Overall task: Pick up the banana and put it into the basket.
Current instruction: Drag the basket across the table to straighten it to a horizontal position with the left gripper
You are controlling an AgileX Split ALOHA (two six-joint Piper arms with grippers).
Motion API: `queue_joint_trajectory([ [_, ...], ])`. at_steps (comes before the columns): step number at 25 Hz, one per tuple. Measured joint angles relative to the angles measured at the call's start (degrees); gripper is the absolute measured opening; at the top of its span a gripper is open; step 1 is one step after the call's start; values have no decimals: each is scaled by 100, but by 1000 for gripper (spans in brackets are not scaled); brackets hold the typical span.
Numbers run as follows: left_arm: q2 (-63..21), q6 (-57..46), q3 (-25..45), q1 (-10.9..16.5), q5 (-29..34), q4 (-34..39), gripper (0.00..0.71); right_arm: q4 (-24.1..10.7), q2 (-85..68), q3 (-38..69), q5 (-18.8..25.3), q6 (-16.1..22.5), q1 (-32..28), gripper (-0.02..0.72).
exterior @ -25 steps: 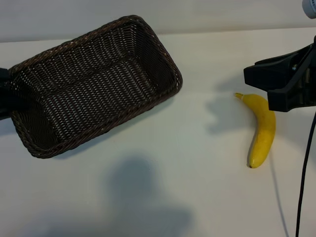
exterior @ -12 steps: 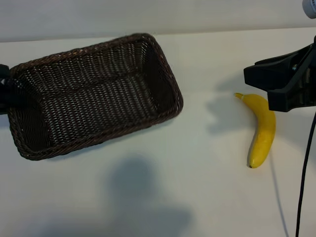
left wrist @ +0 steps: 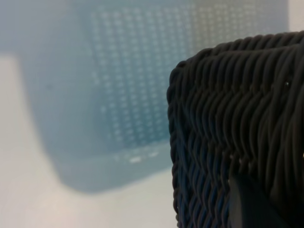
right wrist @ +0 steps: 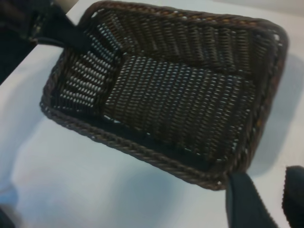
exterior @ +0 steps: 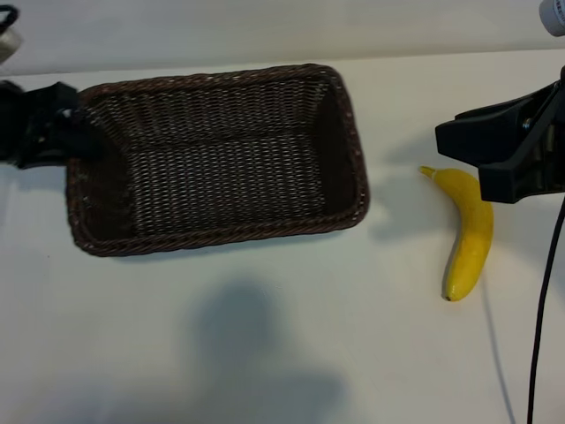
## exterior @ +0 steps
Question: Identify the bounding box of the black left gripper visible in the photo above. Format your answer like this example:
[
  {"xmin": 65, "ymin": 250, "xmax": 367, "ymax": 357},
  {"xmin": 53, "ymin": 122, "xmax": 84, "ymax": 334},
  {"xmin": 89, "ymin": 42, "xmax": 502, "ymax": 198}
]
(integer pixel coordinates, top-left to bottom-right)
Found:
[{"xmin": 0, "ymin": 81, "xmax": 105, "ymax": 171}]

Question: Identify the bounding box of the white cylindrical connector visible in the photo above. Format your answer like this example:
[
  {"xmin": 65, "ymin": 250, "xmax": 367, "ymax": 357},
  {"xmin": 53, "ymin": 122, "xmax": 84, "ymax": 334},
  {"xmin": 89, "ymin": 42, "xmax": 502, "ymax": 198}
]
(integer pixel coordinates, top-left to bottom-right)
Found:
[{"xmin": 539, "ymin": 0, "xmax": 565, "ymax": 34}]

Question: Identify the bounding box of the dark brown wicker basket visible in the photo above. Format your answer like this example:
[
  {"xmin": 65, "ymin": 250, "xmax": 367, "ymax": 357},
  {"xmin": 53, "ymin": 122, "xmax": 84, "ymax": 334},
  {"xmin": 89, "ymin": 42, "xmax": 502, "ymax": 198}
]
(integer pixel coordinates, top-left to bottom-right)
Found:
[{"xmin": 64, "ymin": 63, "xmax": 371, "ymax": 258}]

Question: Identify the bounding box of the thin black cable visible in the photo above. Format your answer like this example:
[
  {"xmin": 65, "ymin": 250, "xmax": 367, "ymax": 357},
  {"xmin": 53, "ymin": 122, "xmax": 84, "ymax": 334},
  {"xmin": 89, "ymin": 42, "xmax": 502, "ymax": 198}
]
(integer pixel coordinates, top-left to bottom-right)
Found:
[{"xmin": 0, "ymin": 4, "xmax": 21, "ymax": 28}]

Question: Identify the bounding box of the silver threaded cable connector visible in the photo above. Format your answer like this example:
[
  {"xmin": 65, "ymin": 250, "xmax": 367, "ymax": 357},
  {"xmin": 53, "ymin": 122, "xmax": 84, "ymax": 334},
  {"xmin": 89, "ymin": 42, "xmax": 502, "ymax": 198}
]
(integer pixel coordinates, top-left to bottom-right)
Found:
[{"xmin": 0, "ymin": 26, "xmax": 24, "ymax": 63}]

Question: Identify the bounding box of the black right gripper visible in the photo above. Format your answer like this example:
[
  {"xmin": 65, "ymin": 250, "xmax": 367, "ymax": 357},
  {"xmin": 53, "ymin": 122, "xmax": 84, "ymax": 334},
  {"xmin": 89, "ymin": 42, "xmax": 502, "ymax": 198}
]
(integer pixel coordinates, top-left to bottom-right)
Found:
[{"xmin": 434, "ymin": 82, "xmax": 565, "ymax": 203}]

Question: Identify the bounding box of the yellow banana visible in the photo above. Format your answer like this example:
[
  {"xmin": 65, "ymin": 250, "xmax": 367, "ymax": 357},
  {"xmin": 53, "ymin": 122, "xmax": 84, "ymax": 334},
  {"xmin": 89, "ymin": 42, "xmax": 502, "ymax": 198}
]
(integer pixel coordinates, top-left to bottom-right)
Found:
[{"xmin": 418, "ymin": 164, "xmax": 494, "ymax": 303}]

